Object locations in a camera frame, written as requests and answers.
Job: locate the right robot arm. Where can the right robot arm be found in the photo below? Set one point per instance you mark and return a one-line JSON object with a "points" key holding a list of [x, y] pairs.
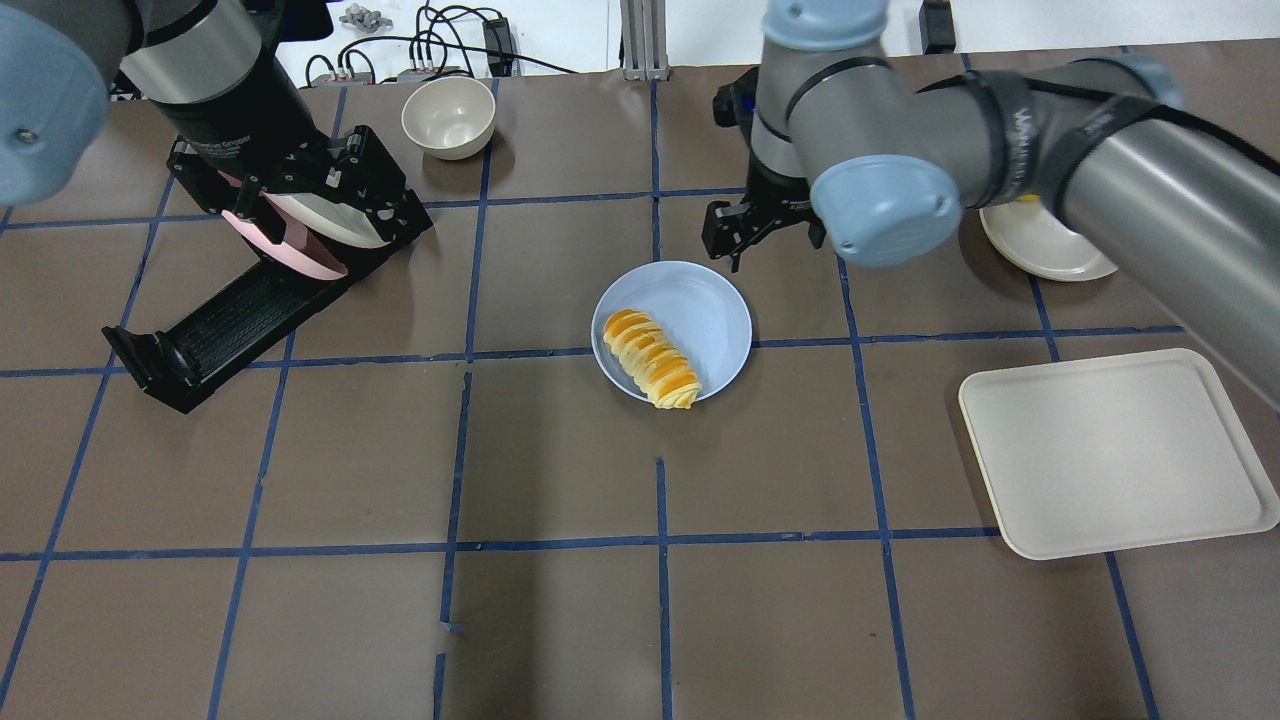
{"points": [[1186, 208]]}

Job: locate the cream plate in rack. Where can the cream plate in rack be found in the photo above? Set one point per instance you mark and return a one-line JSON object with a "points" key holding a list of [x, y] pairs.
{"points": [[334, 220]]}

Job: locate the blue plate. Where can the blue plate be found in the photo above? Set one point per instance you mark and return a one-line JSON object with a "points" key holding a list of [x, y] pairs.
{"points": [[698, 309]]}

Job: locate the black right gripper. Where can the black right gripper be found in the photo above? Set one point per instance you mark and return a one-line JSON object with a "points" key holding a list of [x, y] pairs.
{"points": [[772, 192]]}

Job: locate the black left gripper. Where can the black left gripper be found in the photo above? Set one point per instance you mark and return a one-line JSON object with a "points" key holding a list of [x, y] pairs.
{"points": [[232, 118]]}

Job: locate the cream plate with lemon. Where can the cream plate with lemon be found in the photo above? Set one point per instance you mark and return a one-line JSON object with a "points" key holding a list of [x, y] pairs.
{"points": [[1028, 235]]}

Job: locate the white rectangular tray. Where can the white rectangular tray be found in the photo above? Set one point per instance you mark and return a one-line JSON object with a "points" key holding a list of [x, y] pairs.
{"points": [[1114, 453]]}

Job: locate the usb hub with cables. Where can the usb hub with cables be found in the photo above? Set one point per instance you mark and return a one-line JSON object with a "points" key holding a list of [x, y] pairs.
{"points": [[320, 72]]}

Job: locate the striped bread roll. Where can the striped bread roll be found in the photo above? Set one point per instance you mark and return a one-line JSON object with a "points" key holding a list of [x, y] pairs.
{"points": [[651, 359]]}

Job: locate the metal clamp bracket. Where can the metal clamp bracket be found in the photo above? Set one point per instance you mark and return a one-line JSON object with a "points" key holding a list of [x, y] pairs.
{"points": [[366, 19]]}

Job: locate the pink plate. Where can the pink plate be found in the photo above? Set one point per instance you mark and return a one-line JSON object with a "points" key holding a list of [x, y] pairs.
{"points": [[285, 240]]}

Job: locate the black power adapter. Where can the black power adapter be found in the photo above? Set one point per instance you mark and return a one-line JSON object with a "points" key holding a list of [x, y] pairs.
{"points": [[500, 47]]}

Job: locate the cream bowl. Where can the cream bowl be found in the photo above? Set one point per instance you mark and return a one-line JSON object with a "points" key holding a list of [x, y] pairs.
{"points": [[450, 118]]}

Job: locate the black plate rack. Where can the black plate rack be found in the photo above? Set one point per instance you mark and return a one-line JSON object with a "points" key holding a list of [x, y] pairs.
{"points": [[185, 364]]}

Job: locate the aluminium frame post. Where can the aluminium frame post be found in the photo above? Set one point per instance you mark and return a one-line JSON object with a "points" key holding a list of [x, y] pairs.
{"points": [[644, 54]]}

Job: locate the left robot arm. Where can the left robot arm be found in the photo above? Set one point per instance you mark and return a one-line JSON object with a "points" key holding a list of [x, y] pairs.
{"points": [[247, 150]]}

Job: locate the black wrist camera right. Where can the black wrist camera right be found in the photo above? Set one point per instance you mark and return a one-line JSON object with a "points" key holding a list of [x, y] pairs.
{"points": [[733, 106]]}

